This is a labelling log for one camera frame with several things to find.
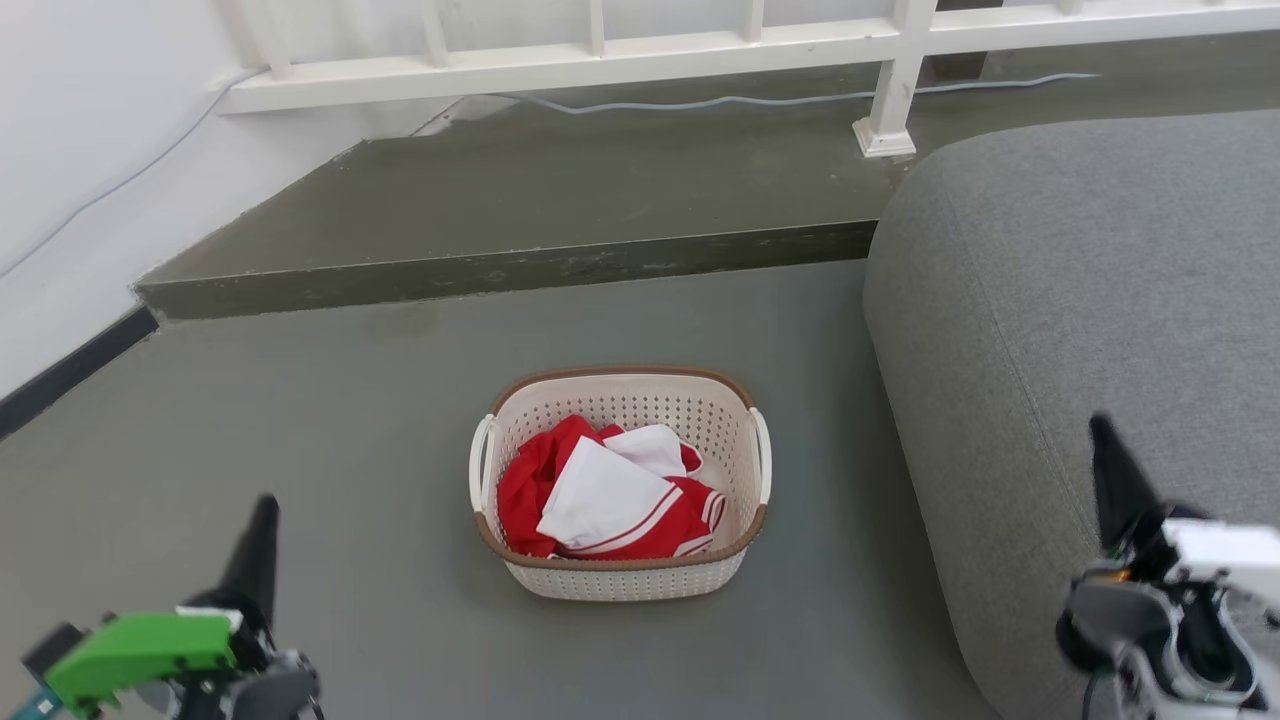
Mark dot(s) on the white metal railing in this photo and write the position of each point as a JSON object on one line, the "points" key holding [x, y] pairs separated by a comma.
{"points": [[560, 62]]}

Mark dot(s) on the cream perforated plastic laundry basket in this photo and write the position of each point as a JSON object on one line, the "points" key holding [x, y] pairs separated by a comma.
{"points": [[625, 582]]}

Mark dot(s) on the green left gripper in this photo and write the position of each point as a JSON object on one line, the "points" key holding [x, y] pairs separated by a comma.
{"points": [[140, 650]]}

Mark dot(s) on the red and white garment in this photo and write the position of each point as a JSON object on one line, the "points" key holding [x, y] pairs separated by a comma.
{"points": [[600, 495]]}

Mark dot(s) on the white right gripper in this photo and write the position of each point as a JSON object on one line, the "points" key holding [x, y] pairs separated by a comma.
{"points": [[1225, 560]]}

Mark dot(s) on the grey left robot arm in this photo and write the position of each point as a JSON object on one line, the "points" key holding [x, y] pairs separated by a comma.
{"points": [[265, 692]]}

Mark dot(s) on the black baseboard strip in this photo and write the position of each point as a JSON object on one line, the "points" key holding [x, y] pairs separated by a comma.
{"points": [[70, 372]]}

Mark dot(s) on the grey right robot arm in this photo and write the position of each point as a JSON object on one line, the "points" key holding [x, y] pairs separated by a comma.
{"points": [[1130, 630]]}

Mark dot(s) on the grey fabric sofa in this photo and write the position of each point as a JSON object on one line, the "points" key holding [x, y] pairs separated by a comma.
{"points": [[1060, 300]]}

